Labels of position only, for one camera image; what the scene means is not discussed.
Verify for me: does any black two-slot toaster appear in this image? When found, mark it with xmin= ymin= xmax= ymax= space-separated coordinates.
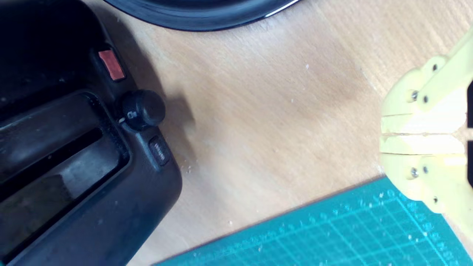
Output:
xmin=0 ymin=0 xmax=183 ymax=266

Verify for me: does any green cutting mat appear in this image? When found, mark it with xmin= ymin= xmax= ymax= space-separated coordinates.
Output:
xmin=153 ymin=177 xmax=473 ymax=266

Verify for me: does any black round plate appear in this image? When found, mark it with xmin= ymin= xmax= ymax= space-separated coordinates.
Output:
xmin=103 ymin=0 xmax=300 ymax=32

